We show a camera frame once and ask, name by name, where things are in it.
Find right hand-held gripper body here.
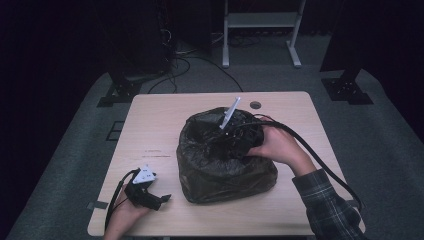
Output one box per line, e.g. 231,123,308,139
216,96,265,158

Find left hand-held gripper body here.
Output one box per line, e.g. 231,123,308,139
124,164,165,212

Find black plastic garbage bag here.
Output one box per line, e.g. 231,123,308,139
175,106,279,205

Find person's left hand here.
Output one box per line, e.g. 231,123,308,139
103,185,151,240

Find person's right hand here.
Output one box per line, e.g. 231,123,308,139
246,116,318,177

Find grey tape strip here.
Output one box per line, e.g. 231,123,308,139
86,201,110,211

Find black stand base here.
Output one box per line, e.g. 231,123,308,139
320,68,374,106
96,79,143,108

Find white metal stand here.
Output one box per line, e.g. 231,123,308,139
222,0,307,69

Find dark equipment rack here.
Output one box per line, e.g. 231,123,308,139
108,0,176,83

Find left hand-held gripper black cable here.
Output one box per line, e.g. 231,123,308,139
104,168,141,232

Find hand-held gripper black cable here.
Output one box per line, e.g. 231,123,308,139
104,168,141,232
233,114,365,212

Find right hand-held gripper black cable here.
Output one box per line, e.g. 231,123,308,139
233,114,365,212

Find black floor cables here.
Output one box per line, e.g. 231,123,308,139
147,53,245,95

